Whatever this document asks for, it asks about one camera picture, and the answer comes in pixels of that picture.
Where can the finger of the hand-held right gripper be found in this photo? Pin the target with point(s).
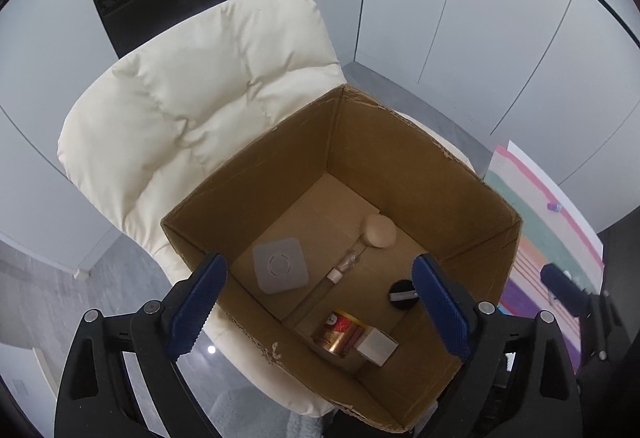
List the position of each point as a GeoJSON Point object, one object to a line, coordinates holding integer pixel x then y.
{"type": "Point", "coordinates": [562, 285]}

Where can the clear small bottle white cap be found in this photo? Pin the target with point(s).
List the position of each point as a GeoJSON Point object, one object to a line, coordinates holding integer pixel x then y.
{"type": "Point", "coordinates": [346, 264]}

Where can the red and gold can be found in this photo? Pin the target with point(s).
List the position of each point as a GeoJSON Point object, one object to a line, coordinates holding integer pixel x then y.
{"type": "Point", "coordinates": [337, 333]}

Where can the striped colourful table cloth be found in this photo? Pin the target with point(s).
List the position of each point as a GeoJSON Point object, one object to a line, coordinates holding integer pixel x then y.
{"type": "Point", "coordinates": [535, 238]}

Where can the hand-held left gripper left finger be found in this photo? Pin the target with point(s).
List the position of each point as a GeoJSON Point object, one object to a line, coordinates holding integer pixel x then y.
{"type": "Point", "coordinates": [197, 305]}

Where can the small purple bottle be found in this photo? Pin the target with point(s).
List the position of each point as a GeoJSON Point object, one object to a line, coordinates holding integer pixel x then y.
{"type": "Point", "coordinates": [554, 207]}

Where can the black round lid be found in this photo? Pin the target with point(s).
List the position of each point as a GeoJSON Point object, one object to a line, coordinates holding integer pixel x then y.
{"type": "Point", "coordinates": [401, 295]}

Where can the brown cardboard box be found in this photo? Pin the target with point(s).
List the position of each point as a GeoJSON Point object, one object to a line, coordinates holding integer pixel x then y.
{"type": "Point", "coordinates": [400, 158]}

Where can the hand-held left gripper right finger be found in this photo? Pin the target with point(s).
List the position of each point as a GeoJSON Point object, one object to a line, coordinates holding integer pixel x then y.
{"type": "Point", "coordinates": [442, 305]}

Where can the cream padded chair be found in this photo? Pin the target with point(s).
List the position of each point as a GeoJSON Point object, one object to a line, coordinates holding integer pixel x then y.
{"type": "Point", "coordinates": [200, 93]}

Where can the small white carton box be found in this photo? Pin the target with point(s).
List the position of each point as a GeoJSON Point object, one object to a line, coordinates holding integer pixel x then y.
{"type": "Point", "coordinates": [378, 344]}

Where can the translucent square plastic lid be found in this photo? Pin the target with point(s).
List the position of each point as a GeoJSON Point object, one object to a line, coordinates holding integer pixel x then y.
{"type": "Point", "coordinates": [280, 265]}

